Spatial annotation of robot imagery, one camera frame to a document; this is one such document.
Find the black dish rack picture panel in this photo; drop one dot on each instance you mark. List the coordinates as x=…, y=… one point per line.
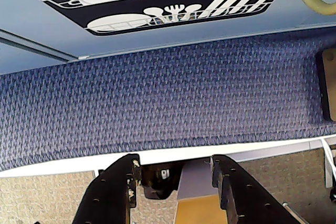
x=131, y=11

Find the gray and yellow box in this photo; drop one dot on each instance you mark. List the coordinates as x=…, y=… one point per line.
x=194, y=182

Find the black-edged wooden board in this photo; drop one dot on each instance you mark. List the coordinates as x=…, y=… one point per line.
x=331, y=82

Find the blue woven mat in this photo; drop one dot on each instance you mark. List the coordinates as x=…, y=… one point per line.
x=157, y=98

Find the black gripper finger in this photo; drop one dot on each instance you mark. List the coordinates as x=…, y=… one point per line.
x=113, y=195
x=244, y=197

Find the black plastic robot base part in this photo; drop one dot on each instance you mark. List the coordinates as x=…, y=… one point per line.
x=155, y=190

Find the metal rail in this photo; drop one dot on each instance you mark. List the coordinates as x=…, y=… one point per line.
x=34, y=44

